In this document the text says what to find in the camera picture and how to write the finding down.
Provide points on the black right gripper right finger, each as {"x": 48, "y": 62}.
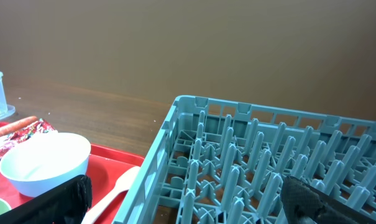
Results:
{"x": 303, "y": 203}

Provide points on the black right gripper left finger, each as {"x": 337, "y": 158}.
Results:
{"x": 64, "y": 204}

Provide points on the light blue bowl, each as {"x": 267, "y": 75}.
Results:
{"x": 43, "y": 162}

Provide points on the white plastic spoon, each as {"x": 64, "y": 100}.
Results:
{"x": 123, "y": 183}

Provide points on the red foil wrapper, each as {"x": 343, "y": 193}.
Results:
{"x": 11, "y": 140}

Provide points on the orange carrot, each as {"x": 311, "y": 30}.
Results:
{"x": 15, "y": 126}

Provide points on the grey dishwasher rack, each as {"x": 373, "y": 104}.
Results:
{"x": 218, "y": 161}

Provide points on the red plastic tray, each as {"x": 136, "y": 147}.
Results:
{"x": 105, "y": 166}

